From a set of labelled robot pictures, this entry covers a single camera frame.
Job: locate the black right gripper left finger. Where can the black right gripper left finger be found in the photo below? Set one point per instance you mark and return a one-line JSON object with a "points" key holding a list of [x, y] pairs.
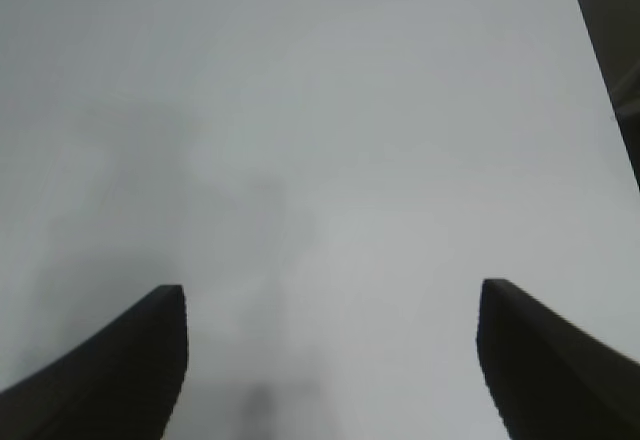
{"points": [[121, 383]]}

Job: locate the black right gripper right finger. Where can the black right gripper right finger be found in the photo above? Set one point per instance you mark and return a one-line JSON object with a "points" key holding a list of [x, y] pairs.
{"points": [[548, 378]]}

